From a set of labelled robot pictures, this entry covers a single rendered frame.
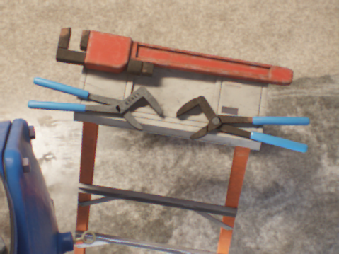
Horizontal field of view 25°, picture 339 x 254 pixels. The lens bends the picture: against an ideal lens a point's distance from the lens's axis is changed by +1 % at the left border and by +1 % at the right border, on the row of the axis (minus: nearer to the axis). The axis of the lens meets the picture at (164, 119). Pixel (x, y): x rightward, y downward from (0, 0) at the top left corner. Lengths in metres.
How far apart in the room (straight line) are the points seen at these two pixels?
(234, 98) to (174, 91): 0.12
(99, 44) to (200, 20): 1.39
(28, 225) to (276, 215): 1.30
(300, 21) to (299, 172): 0.57
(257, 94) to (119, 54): 0.28
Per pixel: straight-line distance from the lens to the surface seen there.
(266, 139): 1.46
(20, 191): 1.52
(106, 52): 1.48
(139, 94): 1.47
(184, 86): 1.50
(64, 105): 1.47
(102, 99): 1.47
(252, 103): 1.49
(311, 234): 2.67
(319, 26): 2.90
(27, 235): 1.50
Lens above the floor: 2.58
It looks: 73 degrees down
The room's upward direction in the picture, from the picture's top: 6 degrees clockwise
